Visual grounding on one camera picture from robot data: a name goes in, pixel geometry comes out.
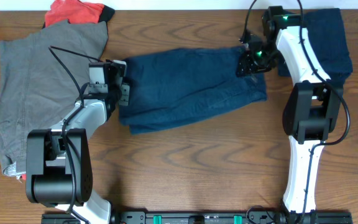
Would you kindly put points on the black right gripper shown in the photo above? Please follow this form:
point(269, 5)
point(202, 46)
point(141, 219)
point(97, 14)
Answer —
point(249, 68)

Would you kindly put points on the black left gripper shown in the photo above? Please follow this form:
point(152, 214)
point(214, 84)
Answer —
point(125, 91)

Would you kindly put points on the dark blue shorts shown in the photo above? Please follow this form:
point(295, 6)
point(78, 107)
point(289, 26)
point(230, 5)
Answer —
point(183, 86)

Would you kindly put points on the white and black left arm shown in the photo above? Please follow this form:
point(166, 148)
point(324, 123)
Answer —
point(58, 164)

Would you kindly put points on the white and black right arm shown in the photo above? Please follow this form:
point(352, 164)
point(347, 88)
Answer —
point(311, 111)

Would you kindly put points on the grey shorts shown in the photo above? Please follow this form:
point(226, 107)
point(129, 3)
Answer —
point(39, 77)

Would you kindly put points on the folded dark blue garment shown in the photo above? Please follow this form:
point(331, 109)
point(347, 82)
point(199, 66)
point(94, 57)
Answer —
point(328, 40)

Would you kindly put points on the red and black garment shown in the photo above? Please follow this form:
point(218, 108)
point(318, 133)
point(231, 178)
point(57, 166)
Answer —
point(77, 12)

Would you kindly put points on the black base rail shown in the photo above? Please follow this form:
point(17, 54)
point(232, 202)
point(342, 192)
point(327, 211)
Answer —
point(253, 217)

